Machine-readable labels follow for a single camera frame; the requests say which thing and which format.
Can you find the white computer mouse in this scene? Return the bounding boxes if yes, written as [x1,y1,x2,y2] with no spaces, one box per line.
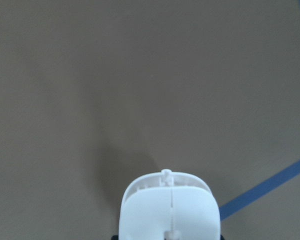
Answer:
[117,169,222,240]

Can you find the brown paper table cover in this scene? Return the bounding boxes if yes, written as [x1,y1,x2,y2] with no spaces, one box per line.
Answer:
[0,0,300,240]

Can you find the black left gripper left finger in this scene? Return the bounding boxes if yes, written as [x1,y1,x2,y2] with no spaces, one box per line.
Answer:
[110,235,119,240]

